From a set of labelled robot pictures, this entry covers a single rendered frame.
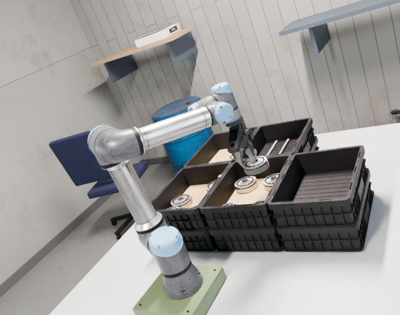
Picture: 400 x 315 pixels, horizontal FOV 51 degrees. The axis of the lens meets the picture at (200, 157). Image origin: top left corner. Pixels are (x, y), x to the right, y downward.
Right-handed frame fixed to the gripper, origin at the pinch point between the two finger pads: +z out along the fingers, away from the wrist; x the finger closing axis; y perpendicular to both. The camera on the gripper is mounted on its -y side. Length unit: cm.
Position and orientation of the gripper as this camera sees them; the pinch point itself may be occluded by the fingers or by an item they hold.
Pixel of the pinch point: (248, 165)
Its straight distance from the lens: 174.5
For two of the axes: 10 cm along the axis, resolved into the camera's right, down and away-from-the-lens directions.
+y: 4.2, -4.8, 7.7
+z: 3.7, 8.6, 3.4
